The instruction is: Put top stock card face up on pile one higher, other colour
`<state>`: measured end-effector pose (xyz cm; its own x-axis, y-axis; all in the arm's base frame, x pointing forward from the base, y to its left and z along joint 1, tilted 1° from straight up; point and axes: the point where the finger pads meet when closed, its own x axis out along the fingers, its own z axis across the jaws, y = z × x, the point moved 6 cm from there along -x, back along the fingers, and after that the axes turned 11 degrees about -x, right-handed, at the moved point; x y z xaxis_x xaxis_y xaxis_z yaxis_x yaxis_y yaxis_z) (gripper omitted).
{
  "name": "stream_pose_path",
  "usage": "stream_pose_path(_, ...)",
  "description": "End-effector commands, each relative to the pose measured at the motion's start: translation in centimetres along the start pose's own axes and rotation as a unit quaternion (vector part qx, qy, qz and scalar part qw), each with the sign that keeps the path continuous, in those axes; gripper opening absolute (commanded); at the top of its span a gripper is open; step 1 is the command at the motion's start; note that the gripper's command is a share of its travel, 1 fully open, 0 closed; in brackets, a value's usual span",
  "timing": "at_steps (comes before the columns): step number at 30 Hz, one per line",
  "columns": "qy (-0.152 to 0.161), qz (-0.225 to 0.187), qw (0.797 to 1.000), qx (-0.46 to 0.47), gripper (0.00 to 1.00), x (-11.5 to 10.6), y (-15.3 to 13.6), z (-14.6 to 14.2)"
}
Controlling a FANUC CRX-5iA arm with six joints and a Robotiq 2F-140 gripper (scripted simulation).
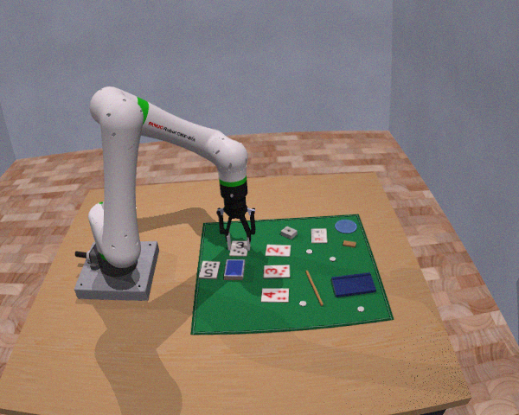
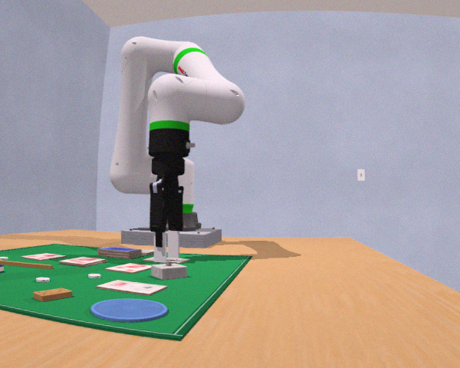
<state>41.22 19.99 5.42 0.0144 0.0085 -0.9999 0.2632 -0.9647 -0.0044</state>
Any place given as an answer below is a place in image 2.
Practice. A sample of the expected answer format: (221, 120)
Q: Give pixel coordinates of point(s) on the blue round coaster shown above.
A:
(129, 310)

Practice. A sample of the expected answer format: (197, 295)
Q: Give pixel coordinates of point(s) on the green card cloth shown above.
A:
(182, 297)
(177, 334)

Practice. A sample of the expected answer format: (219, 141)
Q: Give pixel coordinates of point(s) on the blue playing card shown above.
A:
(174, 260)
(127, 250)

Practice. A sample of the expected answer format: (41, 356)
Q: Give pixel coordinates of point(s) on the long thin brown stick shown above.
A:
(29, 265)

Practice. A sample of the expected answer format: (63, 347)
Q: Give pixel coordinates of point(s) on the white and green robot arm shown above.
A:
(174, 100)

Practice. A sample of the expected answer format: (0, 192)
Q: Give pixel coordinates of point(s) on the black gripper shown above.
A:
(164, 206)

